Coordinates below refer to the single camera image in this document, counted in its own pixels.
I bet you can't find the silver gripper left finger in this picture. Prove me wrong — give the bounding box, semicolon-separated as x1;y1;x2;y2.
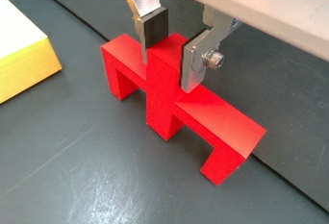
126;0;169;62

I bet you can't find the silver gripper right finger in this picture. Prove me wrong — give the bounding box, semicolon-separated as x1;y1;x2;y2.
181;6;242;92

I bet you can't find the red comb-shaped block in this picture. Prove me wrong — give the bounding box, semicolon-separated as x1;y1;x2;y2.
102;34;266;185

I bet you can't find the yellow base board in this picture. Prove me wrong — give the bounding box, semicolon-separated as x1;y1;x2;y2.
0;0;62;104

